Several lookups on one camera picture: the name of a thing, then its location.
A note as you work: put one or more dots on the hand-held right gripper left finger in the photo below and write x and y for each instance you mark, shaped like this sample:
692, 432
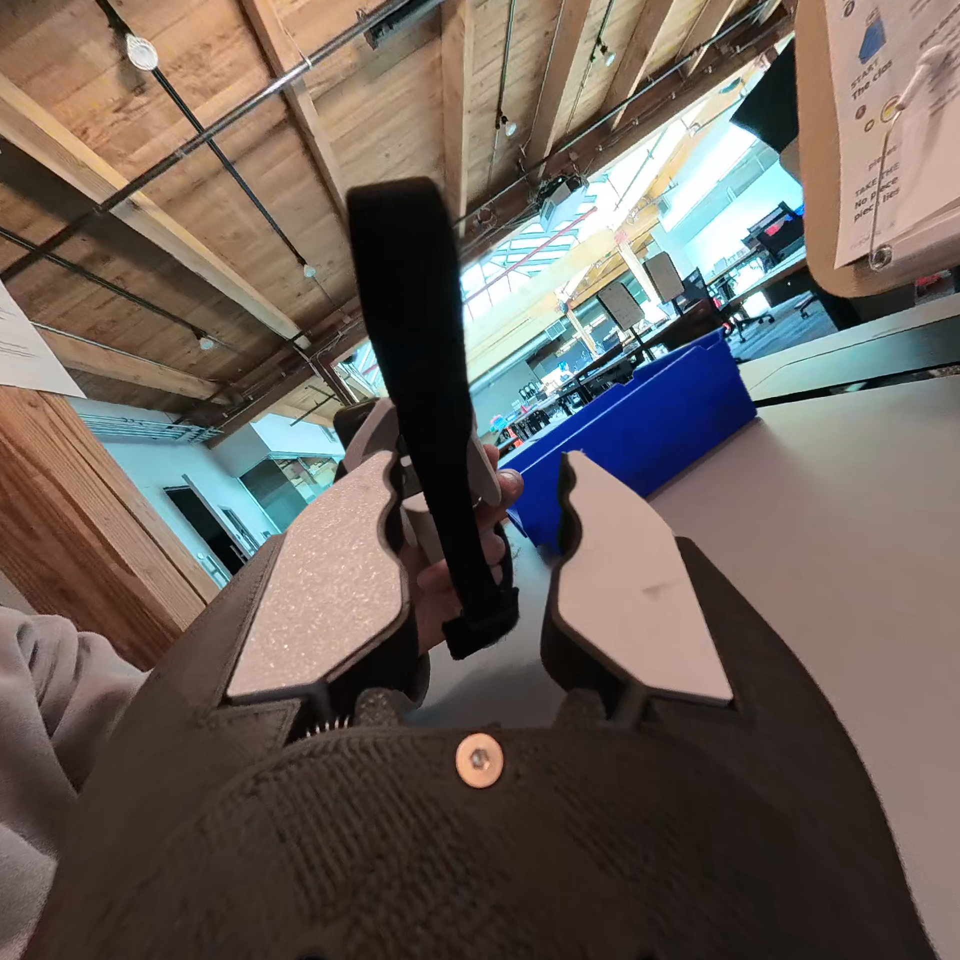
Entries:
322, 592

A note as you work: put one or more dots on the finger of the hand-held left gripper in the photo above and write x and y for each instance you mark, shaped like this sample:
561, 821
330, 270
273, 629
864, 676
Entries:
486, 472
375, 435

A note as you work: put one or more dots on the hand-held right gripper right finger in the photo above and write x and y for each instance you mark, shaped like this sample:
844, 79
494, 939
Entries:
630, 600

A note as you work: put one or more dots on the blue storage bin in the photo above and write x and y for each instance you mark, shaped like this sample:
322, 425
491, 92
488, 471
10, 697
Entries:
660, 420

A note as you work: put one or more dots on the grey desk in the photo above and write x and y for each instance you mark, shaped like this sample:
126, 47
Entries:
825, 562

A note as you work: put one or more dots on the person's left hand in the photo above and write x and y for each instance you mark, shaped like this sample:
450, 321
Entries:
510, 487

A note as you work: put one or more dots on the upright display board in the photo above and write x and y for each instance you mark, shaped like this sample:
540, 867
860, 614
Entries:
621, 304
664, 274

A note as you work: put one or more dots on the ceiling projector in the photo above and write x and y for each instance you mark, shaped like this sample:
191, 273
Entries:
559, 202

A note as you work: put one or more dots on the wooden document stand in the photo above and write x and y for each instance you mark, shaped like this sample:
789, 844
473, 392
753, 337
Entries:
814, 187

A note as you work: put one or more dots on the black panel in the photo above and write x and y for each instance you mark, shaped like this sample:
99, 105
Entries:
769, 105

